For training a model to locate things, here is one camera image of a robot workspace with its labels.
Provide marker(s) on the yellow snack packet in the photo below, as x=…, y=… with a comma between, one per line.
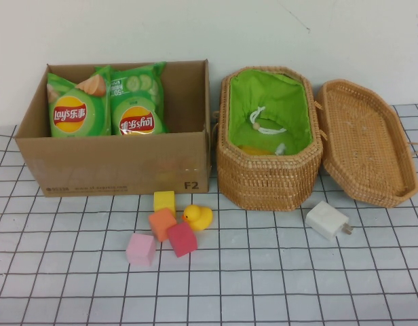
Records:
x=254, y=150
x=242, y=148

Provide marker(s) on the green Lay's chips bag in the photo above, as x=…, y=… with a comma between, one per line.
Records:
x=73, y=112
x=137, y=108

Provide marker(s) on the yellow rubber duck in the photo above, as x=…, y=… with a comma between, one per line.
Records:
x=197, y=219

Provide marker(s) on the yellow foam cube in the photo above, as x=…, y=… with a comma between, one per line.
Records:
x=165, y=202

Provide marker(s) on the woven rattan basket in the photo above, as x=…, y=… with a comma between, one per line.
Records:
x=270, y=180

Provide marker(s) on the orange foam cube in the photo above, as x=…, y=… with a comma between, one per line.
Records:
x=161, y=224

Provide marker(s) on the red foam cube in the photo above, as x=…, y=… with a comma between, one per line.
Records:
x=182, y=240

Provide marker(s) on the green fabric basket liner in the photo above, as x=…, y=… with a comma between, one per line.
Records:
x=270, y=91

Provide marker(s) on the brown cardboard box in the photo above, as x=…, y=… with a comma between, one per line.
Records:
x=110, y=163

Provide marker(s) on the pink foam cube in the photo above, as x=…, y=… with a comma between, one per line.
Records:
x=140, y=249

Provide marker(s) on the woven rattan basket lid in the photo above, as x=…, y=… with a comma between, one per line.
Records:
x=361, y=136

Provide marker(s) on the white USB wall charger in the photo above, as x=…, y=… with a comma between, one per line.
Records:
x=326, y=220

